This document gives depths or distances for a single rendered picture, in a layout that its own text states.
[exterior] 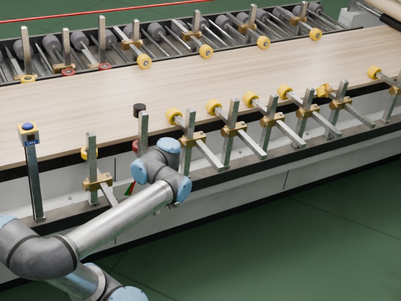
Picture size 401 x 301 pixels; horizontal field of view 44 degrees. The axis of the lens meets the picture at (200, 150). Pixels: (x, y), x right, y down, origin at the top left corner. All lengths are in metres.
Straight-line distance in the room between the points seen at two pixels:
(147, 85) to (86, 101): 0.39
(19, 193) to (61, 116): 0.47
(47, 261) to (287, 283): 2.03
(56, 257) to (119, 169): 1.34
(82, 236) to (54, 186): 1.16
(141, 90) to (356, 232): 1.78
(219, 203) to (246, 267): 0.45
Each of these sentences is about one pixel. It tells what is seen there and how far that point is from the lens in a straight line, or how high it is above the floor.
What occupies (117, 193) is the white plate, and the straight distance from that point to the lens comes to 2.50.
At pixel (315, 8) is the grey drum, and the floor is 0.83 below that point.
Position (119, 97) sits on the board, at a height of 0.90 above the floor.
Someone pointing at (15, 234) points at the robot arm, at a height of 1.37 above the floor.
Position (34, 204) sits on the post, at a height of 0.81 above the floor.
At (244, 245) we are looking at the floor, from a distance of 3.34.
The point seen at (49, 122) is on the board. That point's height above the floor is 0.90.
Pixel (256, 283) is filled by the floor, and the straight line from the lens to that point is 3.16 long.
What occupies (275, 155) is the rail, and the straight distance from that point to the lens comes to 2.94.
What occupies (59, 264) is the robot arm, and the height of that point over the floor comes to 1.33.
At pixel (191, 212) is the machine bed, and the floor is 0.18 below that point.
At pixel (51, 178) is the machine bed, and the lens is 2.60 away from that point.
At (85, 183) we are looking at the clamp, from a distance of 2.40.
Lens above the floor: 2.43
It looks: 37 degrees down
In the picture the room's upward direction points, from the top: 7 degrees clockwise
